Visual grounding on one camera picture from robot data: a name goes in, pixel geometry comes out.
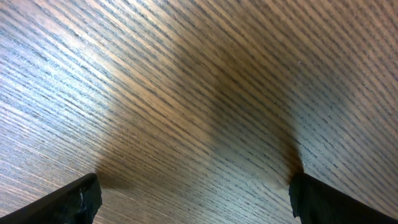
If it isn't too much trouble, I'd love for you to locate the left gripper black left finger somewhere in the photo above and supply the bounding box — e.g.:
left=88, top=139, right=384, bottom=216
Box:
left=1, top=173, right=102, bottom=224

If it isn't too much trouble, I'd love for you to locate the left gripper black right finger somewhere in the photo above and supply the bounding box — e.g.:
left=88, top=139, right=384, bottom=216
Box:
left=289, top=173, right=397, bottom=224

